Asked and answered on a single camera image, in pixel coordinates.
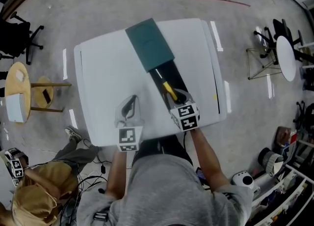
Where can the white round-eyed device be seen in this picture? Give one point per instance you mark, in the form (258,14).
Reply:
(243,180)

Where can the small white paper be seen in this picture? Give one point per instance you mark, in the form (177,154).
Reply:
(20,75)

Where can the dark green drawer box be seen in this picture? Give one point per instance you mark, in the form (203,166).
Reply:
(149,43)

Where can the white shelf rack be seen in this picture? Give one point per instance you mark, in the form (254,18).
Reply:
(282,195)

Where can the white cardboard box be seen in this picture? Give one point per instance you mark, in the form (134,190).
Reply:
(14,108)

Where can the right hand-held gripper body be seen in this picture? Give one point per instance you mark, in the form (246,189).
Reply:
(187,123)

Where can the person's right forearm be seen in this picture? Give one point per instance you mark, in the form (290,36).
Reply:
(209,163)

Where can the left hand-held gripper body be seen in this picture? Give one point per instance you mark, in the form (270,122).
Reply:
(127,135)

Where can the person's left forearm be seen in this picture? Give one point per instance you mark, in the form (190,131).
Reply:
(117,176)

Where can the black phone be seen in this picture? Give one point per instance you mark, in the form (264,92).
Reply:
(47,96)

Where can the round wooden side table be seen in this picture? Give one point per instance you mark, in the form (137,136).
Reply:
(14,87)

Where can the black office chair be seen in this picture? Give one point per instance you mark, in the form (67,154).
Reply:
(14,38)
(279,27)

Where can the black chair base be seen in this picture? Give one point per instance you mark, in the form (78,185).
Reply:
(305,117)

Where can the person's grey shirt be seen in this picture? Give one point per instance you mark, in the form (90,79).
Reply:
(166,193)

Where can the small lit screen device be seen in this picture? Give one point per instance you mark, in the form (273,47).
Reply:
(201,174)

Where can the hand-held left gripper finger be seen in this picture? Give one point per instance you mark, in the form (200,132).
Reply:
(118,117)
(139,119)

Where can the grey ribbed round object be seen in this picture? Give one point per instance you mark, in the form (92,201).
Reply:
(271,161)

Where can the person's black trousers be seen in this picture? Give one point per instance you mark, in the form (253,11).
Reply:
(171,146)

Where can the round white table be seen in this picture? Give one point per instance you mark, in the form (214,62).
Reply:
(285,58)

